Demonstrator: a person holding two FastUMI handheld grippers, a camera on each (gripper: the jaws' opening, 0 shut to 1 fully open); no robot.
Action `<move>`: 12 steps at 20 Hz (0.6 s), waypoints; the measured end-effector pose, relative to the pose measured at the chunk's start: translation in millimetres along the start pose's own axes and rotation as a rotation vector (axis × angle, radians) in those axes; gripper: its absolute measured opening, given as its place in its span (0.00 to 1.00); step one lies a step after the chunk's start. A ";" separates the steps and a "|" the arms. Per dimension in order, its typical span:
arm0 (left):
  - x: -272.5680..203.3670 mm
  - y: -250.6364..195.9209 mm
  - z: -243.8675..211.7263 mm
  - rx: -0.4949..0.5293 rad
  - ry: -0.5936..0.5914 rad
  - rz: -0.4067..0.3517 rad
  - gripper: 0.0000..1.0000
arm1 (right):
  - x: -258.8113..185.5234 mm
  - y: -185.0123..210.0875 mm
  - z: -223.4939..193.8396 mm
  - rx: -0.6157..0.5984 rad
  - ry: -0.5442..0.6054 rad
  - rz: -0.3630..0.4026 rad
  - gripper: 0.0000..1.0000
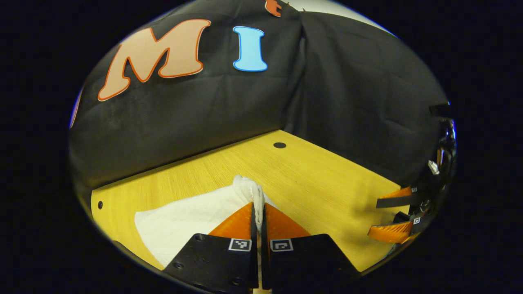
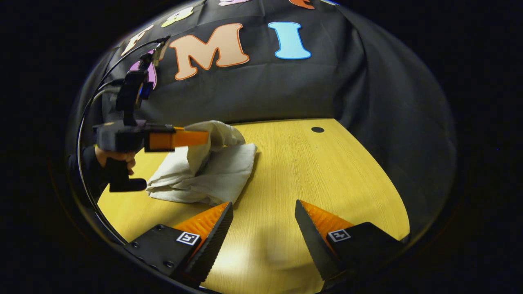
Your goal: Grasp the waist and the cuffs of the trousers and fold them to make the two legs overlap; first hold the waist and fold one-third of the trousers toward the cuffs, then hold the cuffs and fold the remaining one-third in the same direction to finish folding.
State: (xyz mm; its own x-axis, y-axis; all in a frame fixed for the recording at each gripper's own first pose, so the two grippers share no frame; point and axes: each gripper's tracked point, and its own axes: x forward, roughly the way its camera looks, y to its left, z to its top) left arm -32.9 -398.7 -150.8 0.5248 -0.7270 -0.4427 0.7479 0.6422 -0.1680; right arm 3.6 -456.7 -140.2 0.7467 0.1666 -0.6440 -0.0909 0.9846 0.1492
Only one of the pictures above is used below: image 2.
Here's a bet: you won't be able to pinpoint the black backdrop cloth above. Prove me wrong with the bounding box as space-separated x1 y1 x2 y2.
69 0 456 241

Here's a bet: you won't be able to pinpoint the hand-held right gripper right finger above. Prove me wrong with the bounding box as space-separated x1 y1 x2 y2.
295 199 405 286

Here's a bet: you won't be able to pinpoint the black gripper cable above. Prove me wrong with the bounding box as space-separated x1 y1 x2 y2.
76 36 171 245

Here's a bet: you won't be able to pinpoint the white jeans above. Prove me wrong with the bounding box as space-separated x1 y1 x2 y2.
146 120 258 206

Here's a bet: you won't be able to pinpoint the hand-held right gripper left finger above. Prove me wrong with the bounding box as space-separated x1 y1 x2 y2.
125 201 234 288

